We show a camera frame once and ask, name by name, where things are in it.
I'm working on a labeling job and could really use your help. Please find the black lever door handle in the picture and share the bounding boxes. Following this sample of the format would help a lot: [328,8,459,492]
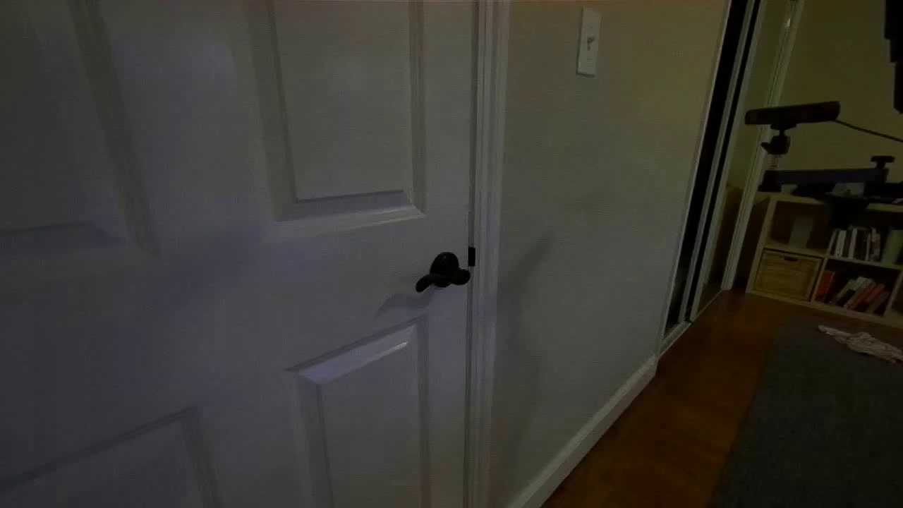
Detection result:
[415,249,473,297]

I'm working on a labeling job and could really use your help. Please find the white panelled door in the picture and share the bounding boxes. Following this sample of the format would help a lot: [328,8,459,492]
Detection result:
[0,0,480,508]

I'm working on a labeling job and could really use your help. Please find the white baseboard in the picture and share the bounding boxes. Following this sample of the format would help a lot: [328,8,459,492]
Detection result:
[506,354,661,508]

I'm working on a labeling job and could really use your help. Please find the white doorway trim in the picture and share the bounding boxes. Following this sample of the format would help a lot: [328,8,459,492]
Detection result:
[720,0,806,293]

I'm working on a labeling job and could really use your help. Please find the white bookshelf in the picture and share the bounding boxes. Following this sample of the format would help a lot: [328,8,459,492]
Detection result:
[744,191,903,327]

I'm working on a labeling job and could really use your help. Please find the wicker storage basket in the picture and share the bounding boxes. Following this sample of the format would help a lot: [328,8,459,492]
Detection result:
[753,246,825,303]

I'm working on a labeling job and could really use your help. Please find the row of books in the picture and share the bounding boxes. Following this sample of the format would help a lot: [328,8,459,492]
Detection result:
[813,224,898,316]

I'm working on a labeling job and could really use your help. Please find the grey rug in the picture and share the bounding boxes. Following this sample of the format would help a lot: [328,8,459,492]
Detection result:
[712,316,903,508]

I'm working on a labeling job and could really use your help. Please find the loose papers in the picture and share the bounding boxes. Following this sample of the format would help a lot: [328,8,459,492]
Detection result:
[816,323,903,368]

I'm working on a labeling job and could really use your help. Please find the white door frame trim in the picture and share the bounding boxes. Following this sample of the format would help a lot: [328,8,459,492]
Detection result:
[465,0,514,508]

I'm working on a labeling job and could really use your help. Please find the white light switch plate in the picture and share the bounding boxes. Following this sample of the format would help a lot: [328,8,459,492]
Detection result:
[576,5,603,78]

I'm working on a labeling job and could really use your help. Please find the dark sliding door frame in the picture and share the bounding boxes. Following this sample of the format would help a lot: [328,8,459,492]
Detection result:
[661,0,761,332]

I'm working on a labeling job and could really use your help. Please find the black bar camera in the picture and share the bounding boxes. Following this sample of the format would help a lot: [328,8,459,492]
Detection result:
[741,98,843,129]

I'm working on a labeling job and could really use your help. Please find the black camera stand rig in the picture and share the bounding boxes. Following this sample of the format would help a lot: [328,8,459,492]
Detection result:
[755,126,903,207]

